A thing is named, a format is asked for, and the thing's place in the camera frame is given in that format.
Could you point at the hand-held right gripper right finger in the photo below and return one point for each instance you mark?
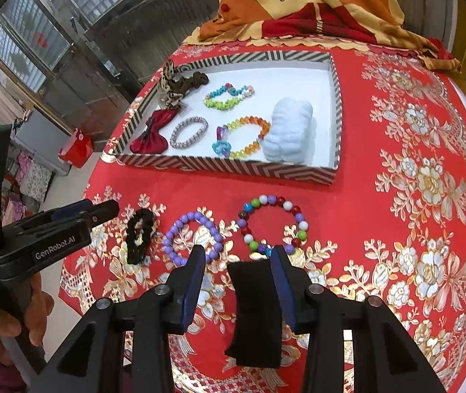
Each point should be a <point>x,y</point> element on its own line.
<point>284,290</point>

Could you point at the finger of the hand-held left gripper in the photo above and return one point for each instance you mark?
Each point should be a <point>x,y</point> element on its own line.
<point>106,212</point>
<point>66,213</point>

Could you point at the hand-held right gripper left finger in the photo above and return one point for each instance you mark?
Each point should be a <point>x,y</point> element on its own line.
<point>192,290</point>

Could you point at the black cloth headband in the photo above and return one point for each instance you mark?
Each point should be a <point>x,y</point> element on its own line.
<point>255,315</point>

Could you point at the black scrunchie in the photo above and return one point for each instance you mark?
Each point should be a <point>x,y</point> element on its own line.
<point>138,237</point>

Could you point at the striped cardboard box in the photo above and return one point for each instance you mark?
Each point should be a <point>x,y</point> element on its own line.
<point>237,77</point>

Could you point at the person's left hand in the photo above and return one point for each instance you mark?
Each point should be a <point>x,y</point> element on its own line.
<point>40,311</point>

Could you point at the floral fabric pile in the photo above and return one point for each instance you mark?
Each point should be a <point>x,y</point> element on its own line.
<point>32,180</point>

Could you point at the red container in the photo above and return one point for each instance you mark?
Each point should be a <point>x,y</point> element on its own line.
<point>75,149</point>

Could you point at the red bow hair clip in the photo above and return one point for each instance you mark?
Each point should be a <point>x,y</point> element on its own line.
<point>153,131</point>

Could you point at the red floral embroidered tablecloth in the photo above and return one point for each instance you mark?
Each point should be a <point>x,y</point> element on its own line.
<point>380,213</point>

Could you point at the leopard print hair bow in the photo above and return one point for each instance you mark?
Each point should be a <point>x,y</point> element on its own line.
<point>171,86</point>

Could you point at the light blue fluffy scrunchie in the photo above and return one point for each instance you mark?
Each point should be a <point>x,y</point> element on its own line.
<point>288,131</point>

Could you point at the brown scrunchie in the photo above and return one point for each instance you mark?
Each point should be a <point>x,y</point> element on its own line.
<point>198,80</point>

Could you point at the grid window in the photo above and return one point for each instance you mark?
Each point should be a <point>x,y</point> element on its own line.
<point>32,28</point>

